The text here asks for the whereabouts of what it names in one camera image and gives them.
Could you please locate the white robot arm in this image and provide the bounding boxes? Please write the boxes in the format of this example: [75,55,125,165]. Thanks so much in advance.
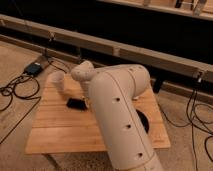
[71,61,163,171]

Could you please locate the black round bowl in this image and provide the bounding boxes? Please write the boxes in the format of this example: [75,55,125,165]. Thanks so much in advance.
[136,110,149,133]

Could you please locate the black power adapter box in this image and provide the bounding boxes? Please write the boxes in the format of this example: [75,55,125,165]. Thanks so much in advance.
[24,63,42,76]

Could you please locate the black floor cables left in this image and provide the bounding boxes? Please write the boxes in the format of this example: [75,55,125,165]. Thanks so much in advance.
[0,49,68,144]

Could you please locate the black floor cables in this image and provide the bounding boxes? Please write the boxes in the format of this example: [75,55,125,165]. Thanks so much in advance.
[159,74,213,171]
[0,49,68,144]

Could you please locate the wooden rail beam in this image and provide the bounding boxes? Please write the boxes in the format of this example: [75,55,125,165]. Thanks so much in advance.
[0,14,213,83]

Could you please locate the black floor cables right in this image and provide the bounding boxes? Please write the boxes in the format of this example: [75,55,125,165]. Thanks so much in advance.
[159,74,213,171]

